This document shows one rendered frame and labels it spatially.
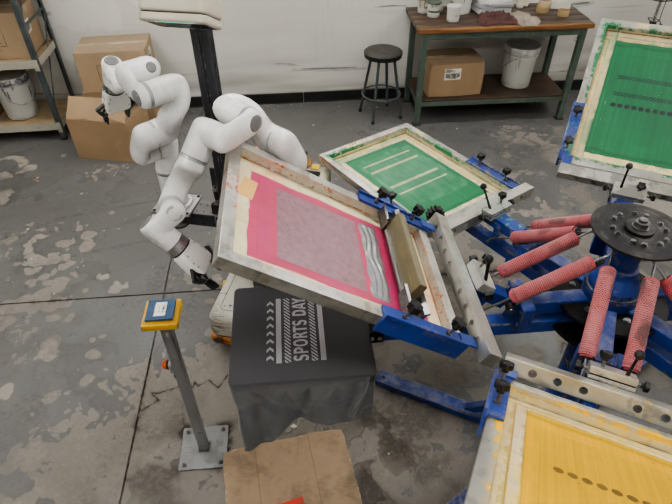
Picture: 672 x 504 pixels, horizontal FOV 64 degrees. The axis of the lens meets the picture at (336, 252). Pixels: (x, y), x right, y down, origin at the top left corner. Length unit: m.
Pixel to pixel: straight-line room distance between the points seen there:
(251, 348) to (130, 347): 1.51
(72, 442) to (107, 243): 1.54
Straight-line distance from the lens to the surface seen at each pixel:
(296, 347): 1.88
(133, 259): 3.88
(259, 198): 1.65
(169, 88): 1.88
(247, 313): 2.01
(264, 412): 1.97
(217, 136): 1.62
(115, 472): 2.89
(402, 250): 1.74
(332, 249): 1.65
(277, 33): 5.37
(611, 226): 1.97
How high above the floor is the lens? 2.41
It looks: 41 degrees down
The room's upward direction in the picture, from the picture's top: straight up
